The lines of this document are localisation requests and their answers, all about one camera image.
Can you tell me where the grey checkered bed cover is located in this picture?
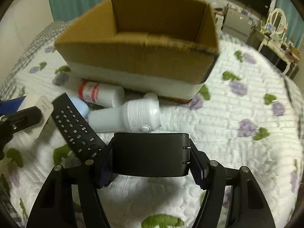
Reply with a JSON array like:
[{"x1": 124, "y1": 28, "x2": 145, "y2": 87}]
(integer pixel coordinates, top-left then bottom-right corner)
[{"x1": 1, "y1": 19, "x2": 75, "y2": 100}]

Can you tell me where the white floral quilt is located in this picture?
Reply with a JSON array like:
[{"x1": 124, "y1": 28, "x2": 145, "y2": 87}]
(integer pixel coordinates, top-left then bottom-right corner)
[{"x1": 1, "y1": 34, "x2": 303, "y2": 227}]

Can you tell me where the white dressing table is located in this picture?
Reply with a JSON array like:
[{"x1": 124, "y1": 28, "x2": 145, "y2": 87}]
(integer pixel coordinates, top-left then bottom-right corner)
[{"x1": 258, "y1": 35, "x2": 300, "y2": 80}]

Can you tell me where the black rectangular box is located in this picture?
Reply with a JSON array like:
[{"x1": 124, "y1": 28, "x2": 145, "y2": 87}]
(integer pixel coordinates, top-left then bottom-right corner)
[{"x1": 112, "y1": 133, "x2": 191, "y2": 178}]

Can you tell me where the light blue earbuds case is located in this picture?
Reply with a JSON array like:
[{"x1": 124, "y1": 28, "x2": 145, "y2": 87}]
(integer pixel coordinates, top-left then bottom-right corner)
[{"x1": 70, "y1": 97, "x2": 90, "y2": 119}]

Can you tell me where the white oval vanity mirror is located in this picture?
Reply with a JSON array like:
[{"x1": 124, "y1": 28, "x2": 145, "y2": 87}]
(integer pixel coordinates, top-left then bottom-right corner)
[{"x1": 267, "y1": 8, "x2": 288, "y2": 35}]

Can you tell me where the white hair dryer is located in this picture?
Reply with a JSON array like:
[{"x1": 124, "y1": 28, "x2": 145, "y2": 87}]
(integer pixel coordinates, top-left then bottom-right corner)
[{"x1": 88, "y1": 97, "x2": 161, "y2": 133}]

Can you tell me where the black remote control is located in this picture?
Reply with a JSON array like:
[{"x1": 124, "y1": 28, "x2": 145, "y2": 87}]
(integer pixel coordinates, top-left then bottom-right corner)
[{"x1": 51, "y1": 93, "x2": 108, "y2": 163}]

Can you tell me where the white bottle red label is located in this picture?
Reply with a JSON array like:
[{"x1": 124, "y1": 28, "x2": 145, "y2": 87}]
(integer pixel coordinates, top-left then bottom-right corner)
[{"x1": 65, "y1": 76, "x2": 125, "y2": 108}]

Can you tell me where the brown cardboard box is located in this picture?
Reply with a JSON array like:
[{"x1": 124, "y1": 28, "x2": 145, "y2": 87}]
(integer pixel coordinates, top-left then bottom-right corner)
[{"x1": 55, "y1": 0, "x2": 219, "y2": 102}]

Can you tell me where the white card tag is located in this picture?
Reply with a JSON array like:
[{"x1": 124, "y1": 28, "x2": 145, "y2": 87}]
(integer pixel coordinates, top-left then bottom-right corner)
[{"x1": 18, "y1": 93, "x2": 54, "y2": 139}]

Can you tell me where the grey mini fridge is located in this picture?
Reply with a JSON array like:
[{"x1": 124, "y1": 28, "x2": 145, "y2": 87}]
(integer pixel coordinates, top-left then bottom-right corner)
[{"x1": 222, "y1": 8, "x2": 252, "y2": 41}]

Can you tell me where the teal curtain by wardrobe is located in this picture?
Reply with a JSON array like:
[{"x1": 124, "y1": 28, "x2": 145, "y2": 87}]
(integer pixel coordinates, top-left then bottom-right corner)
[{"x1": 276, "y1": 0, "x2": 303, "y2": 48}]

